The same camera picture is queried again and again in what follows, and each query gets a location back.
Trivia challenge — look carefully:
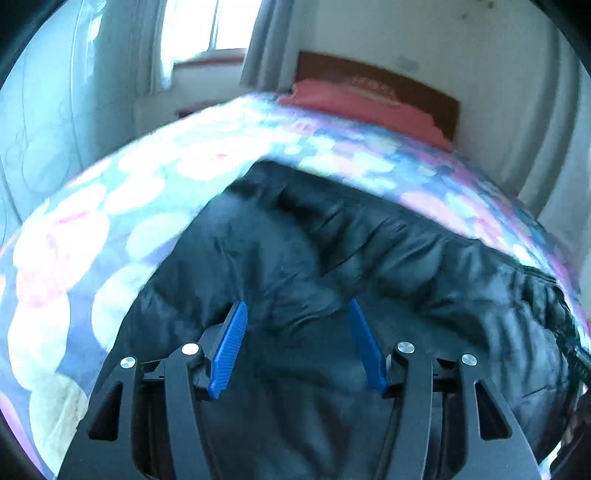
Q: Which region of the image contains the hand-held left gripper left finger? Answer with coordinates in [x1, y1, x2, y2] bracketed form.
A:
[58, 300, 250, 480]

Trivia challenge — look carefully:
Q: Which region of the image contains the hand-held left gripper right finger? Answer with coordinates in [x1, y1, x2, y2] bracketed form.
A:
[348, 298, 542, 480]

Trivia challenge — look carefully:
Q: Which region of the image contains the black quilted jacket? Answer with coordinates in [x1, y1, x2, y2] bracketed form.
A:
[111, 159, 591, 480]

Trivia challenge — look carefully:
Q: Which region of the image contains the wooden nightstand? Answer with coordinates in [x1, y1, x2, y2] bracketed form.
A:
[177, 102, 220, 120]

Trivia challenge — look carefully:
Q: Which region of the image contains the red pillow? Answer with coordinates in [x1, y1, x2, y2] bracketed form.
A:
[277, 78, 455, 152]

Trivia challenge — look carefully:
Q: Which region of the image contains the wooden bed headboard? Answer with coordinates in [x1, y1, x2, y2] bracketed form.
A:
[295, 51, 462, 143]

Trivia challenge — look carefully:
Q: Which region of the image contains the small brown cushion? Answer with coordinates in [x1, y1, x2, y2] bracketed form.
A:
[348, 76, 403, 108]

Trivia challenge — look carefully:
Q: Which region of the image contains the white sheer curtain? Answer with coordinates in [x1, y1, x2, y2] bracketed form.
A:
[517, 32, 587, 227]

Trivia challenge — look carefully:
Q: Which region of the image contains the glass door wardrobe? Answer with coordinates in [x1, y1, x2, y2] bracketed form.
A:
[0, 0, 155, 241]

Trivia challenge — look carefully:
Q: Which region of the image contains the short pale curtain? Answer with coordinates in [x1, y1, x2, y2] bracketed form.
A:
[147, 0, 185, 95]

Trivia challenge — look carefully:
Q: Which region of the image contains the long grey curtain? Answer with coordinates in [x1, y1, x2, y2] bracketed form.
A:
[239, 0, 306, 89]

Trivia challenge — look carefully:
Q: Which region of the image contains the window with brown sill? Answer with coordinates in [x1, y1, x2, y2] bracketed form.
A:
[159, 0, 264, 63]

